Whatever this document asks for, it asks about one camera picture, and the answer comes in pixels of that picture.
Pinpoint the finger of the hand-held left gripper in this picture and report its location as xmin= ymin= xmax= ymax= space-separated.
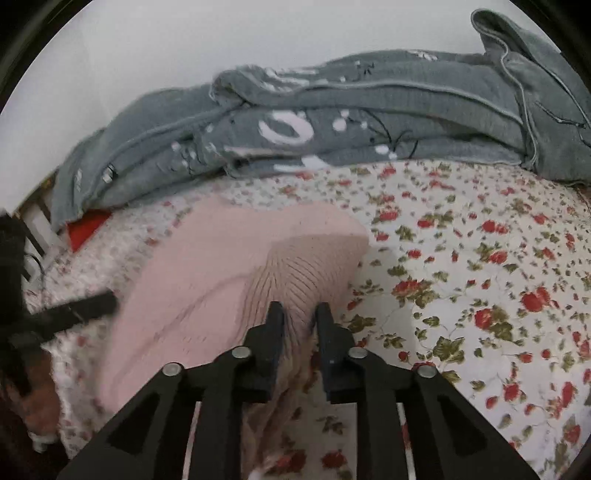
xmin=25 ymin=290 xmax=119 ymax=334

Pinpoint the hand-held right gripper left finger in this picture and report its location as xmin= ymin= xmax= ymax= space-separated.
xmin=55 ymin=302 xmax=286 ymax=480

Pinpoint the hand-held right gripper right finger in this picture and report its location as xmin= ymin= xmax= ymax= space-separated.
xmin=314 ymin=302 xmax=541 ymax=480

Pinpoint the pink knit garment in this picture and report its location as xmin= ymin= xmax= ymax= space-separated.
xmin=98 ymin=194 xmax=371 ymax=480

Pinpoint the person's left hand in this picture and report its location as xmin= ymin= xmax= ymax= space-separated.
xmin=19 ymin=353 xmax=64 ymax=437

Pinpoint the wooden slatted headboard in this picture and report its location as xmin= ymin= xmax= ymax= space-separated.
xmin=13 ymin=167 xmax=64 ymax=283

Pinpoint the red cloth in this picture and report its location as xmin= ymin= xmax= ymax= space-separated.
xmin=66 ymin=209 xmax=112 ymax=253

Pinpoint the floral bed sheet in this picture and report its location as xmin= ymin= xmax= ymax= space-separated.
xmin=22 ymin=158 xmax=591 ymax=480

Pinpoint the grey printed blanket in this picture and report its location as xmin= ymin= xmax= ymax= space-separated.
xmin=49 ymin=8 xmax=591 ymax=232

